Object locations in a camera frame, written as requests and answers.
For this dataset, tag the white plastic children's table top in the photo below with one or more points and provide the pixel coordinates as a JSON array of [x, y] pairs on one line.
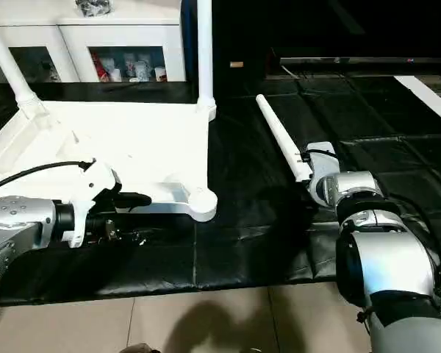
[[132, 140]]

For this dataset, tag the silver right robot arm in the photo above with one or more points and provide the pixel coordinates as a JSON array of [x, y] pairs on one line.
[[382, 250]]

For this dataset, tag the red bottle in cabinet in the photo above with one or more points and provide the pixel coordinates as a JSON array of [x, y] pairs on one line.
[[101, 68]]

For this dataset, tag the dark object on cabinet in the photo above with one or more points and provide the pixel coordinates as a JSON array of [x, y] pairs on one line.
[[93, 6]]

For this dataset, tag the white plastic table leg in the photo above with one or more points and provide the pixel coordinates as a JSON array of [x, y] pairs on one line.
[[283, 136], [205, 51], [15, 66]]

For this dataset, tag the small beige tag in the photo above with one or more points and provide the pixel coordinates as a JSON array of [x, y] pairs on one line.
[[237, 65]]

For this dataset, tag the black work mat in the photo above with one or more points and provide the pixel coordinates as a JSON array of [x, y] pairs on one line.
[[279, 220]]

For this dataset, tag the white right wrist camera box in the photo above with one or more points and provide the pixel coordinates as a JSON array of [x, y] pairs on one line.
[[322, 158]]

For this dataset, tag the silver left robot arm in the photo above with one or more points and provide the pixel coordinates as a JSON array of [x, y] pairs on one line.
[[15, 224]]

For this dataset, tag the black metal bar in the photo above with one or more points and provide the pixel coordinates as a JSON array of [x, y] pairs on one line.
[[367, 61]]

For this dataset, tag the white glass-door cabinet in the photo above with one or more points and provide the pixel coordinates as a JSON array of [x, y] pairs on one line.
[[73, 37]]

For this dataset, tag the white flat board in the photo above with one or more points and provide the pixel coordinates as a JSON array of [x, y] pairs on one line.
[[426, 99]]

